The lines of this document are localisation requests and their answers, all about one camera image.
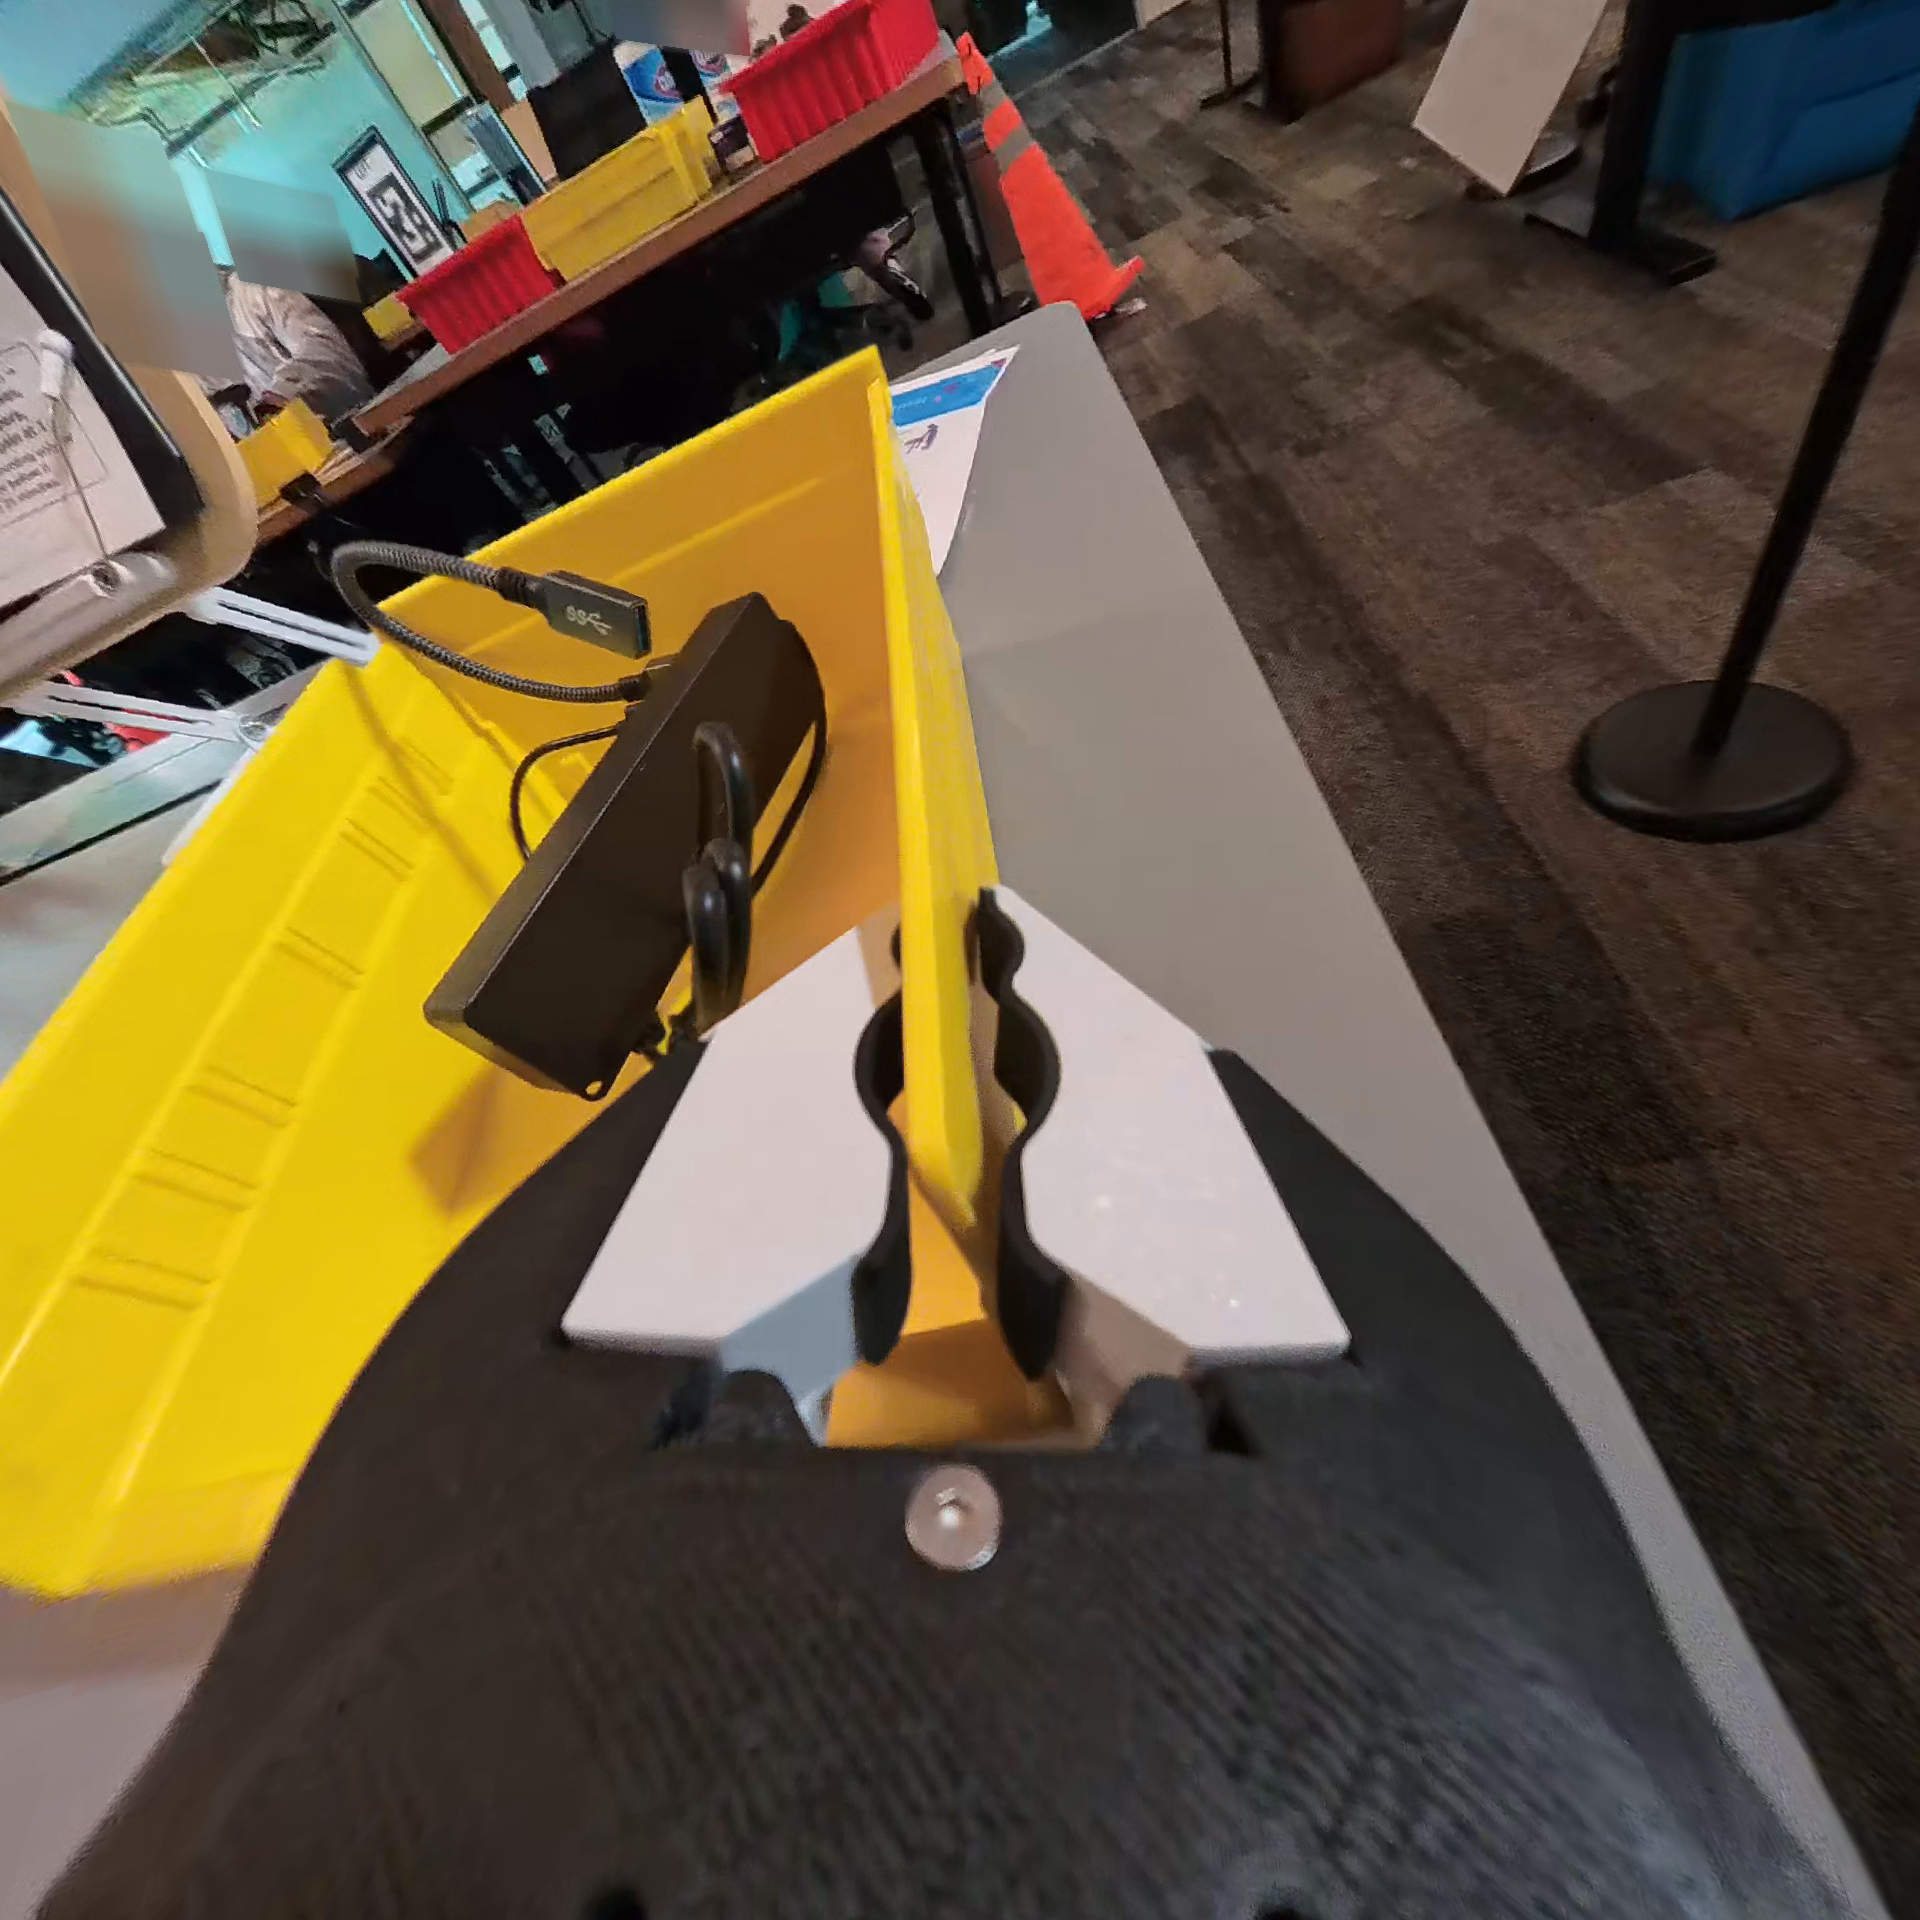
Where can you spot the red plastic bin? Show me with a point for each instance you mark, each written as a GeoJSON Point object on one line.
{"type": "Point", "coordinates": [481, 285]}
{"type": "Point", "coordinates": [826, 82]}

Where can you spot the wooden workbench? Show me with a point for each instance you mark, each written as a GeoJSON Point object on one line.
{"type": "Point", "coordinates": [645, 270]}

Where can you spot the black office chair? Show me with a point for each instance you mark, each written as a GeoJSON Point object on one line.
{"type": "Point", "coordinates": [868, 285]}

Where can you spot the blue-striped clear plastic bag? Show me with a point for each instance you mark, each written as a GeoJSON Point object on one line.
{"type": "Point", "coordinates": [944, 436]}

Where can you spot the white wipes canister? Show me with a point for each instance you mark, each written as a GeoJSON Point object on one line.
{"type": "Point", "coordinates": [645, 82]}

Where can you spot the instruction sheet on stand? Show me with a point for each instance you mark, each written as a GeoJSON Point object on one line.
{"type": "Point", "coordinates": [223, 482]}

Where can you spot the grey flat board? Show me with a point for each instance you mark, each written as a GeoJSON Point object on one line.
{"type": "Point", "coordinates": [1506, 91]}

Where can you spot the grey desk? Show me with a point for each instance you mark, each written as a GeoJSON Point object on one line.
{"type": "Point", "coordinates": [1140, 750]}

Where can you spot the blue storage tote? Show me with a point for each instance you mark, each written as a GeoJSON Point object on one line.
{"type": "Point", "coordinates": [1786, 106]}

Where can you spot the framed marker poster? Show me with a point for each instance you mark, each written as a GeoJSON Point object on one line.
{"type": "Point", "coordinates": [393, 204]}

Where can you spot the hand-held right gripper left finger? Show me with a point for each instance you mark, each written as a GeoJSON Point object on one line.
{"type": "Point", "coordinates": [718, 1184]}

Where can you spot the brown bag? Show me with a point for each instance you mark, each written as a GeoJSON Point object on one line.
{"type": "Point", "coordinates": [1334, 53]}

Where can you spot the black stanchion post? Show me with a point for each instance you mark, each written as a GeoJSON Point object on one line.
{"type": "Point", "coordinates": [1710, 765]}

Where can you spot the black multi-port USB hub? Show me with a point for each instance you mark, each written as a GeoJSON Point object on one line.
{"type": "Point", "coordinates": [629, 869]}

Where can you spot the yellow plastic bin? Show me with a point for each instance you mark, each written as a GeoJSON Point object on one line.
{"type": "Point", "coordinates": [223, 1126]}
{"type": "Point", "coordinates": [285, 450]}
{"type": "Point", "coordinates": [614, 204]}

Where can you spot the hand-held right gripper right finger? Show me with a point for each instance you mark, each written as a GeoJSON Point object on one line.
{"type": "Point", "coordinates": [1184, 1201]}

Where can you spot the orange traffic cone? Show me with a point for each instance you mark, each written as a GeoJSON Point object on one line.
{"type": "Point", "coordinates": [1050, 210]}

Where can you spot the printed instruction sheet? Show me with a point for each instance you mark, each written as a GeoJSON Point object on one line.
{"type": "Point", "coordinates": [59, 482]}

